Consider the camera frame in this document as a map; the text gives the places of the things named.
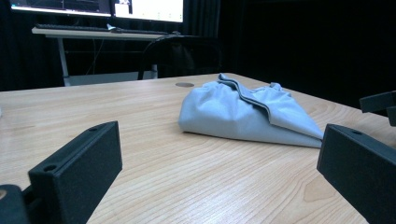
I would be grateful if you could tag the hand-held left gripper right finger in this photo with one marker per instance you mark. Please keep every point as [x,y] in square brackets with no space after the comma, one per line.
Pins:
[361,168]

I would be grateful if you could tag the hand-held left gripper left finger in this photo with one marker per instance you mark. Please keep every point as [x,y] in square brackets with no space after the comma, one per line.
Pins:
[77,168]

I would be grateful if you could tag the light blue t-shirt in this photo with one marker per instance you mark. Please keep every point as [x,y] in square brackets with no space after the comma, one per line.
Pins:
[230,115]

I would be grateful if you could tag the black curtain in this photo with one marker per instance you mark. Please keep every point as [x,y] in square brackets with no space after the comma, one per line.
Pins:
[311,43]

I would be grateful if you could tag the white office desk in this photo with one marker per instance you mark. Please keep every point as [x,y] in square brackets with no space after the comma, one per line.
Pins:
[93,34]

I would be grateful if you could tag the round grey table grommet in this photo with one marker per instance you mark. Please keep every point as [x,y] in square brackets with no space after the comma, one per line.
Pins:
[184,84]

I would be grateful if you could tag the black keyboard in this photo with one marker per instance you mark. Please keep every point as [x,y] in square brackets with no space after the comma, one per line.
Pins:
[71,27]

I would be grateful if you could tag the black office chair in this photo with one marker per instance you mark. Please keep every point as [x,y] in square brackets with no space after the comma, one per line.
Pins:
[183,56]

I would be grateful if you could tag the computer monitor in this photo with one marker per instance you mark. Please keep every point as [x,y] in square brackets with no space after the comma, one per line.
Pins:
[62,6]
[149,9]

